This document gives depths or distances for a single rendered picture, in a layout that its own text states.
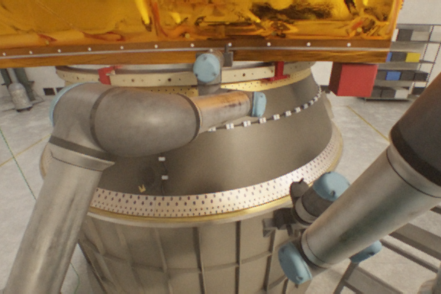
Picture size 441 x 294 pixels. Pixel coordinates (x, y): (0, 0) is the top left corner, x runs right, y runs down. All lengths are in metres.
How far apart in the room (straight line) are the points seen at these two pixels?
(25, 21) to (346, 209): 1.31
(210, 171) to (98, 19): 0.76
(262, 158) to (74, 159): 0.81
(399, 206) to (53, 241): 0.49
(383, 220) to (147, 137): 0.33
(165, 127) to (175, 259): 0.99
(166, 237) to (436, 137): 1.07
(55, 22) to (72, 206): 0.92
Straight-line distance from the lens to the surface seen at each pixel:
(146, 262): 1.37
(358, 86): 1.17
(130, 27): 1.08
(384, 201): 0.31
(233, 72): 1.00
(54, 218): 0.46
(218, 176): 1.01
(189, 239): 1.16
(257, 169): 1.07
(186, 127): 0.38
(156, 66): 1.03
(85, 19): 1.15
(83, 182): 0.45
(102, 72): 1.10
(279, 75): 1.13
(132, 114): 0.36
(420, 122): 0.26
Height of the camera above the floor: 1.89
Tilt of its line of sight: 29 degrees down
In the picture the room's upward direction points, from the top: 2 degrees counter-clockwise
